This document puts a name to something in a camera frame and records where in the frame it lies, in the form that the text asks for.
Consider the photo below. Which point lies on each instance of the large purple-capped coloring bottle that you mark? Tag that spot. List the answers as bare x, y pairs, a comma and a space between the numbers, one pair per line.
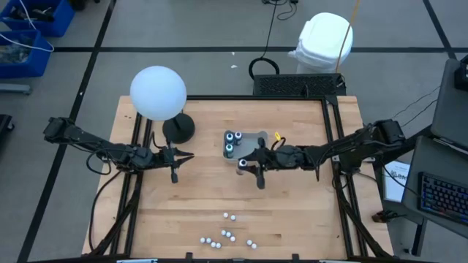
238, 135

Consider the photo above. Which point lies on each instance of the white printed paper sheet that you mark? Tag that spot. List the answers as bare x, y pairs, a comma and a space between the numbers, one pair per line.
393, 186

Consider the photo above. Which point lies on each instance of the white globe table lamp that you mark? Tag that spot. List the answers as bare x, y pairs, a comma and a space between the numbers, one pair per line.
157, 93

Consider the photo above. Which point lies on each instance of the black aluminium table frame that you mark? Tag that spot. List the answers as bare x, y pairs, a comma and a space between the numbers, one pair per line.
256, 98

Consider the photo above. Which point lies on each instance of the grey metal bar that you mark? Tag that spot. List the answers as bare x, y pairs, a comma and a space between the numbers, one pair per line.
14, 88

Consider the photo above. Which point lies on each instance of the large black-capped coloring bottle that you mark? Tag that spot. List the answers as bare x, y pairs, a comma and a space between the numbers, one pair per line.
242, 163

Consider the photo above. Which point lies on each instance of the grey desk panel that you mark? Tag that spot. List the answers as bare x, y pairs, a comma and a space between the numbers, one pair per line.
451, 109

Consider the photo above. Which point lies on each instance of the black backlit keyboard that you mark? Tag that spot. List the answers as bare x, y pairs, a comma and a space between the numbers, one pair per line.
446, 197

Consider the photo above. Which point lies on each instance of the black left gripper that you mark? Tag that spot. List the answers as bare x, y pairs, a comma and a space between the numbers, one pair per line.
162, 159

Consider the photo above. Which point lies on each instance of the grey computer desk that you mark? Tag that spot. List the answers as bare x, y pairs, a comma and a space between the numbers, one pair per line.
420, 157

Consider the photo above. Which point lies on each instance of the large blue-capped coloring bottle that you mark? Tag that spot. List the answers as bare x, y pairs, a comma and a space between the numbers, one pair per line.
229, 137

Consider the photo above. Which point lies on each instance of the black perforated metal case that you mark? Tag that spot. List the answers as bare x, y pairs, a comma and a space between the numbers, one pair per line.
292, 85

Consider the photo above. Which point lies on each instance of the white plastic storage bin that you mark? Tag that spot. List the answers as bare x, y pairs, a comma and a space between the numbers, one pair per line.
248, 142

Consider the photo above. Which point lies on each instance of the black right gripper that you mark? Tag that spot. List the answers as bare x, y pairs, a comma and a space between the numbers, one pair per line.
281, 157

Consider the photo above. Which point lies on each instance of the blue plastic storage bin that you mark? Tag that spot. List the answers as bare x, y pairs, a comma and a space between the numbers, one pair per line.
36, 65
62, 22

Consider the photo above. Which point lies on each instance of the small brown black device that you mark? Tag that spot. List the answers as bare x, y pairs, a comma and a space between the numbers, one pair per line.
380, 216

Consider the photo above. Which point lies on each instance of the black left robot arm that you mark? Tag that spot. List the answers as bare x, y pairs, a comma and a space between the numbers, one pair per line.
91, 140

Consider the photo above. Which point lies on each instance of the white lidded trash bin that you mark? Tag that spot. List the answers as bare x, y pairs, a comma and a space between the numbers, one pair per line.
321, 40

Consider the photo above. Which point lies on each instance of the large green-capped coloring bottle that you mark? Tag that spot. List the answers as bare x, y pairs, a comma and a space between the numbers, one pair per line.
229, 148

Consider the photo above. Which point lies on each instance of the black desktop device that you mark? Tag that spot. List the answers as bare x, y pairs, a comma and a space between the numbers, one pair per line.
462, 73

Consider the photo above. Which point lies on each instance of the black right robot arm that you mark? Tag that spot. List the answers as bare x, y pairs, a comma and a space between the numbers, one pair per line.
351, 144

